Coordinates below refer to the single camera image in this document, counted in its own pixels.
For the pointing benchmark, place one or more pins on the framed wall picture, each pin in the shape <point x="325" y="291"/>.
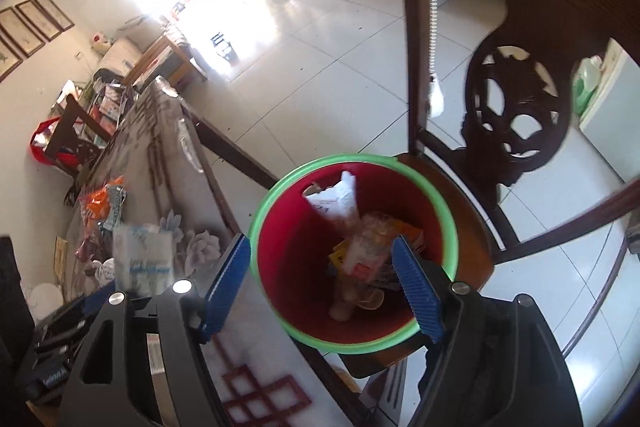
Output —
<point x="39" y="21"/>
<point x="55" y="13"/>
<point x="7" y="57"/>
<point x="20" y="32"/>

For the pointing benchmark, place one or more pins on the red bag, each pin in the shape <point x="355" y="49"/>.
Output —
<point x="40" y="147"/>

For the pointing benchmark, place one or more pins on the small black step stool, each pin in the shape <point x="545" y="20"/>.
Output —
<point x="222" y="46"/>

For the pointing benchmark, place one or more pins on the brown white wrapper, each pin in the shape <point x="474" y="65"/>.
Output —
<point x="362" y="252"/>

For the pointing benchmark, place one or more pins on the dark cloth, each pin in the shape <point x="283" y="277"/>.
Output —
<point x="12" y="297"/>

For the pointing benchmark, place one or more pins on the white magazine rack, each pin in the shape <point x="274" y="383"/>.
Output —
<point x="107" y="104"/>

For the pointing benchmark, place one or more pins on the pink foil wrapper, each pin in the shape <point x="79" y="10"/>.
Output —
<point x="87" y="252"/>

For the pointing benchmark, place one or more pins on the yellow cardboard box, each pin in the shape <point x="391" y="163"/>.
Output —
<point x="339" y="257"/>

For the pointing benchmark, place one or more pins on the wooden dining table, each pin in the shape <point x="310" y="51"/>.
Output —
<point x="235" y="152"/>

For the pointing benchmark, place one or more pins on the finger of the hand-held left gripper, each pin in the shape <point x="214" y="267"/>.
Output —
<point x="100" y="296"/>

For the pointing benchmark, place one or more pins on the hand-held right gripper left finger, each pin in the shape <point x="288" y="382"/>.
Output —
<point x="227" y="287"/>

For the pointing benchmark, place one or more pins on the white blue tissue packet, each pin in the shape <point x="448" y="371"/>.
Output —
<point x="142" y="257"/>

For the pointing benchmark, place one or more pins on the white plush toy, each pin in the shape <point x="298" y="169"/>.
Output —
<point x="100" y="42"/>

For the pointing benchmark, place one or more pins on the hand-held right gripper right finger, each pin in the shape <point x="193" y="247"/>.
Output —
<point x="417" y="292"/>

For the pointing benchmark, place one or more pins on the green white plastic bottle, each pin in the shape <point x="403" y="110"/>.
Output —
<point x="586" y="87"/>

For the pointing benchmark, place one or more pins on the wooden sofa with cushions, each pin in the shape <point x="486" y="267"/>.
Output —
<point x="165" y="57"/>

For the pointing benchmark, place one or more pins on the red bin with green rim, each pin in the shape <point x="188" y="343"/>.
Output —
<point x="295" y="257"/>

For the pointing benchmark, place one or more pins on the beige drink carton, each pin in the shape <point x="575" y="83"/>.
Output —
<point x="332" y="202"/>

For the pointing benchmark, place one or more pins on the orange snack bag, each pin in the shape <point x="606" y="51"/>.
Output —
<point x="97" y="202"/>

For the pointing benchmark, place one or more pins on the white cabinet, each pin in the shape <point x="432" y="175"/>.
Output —
<point x="612" y="127"/>

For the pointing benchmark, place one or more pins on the dark wooden dining chair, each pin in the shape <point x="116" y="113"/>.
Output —
<point x="75" y="117"/>

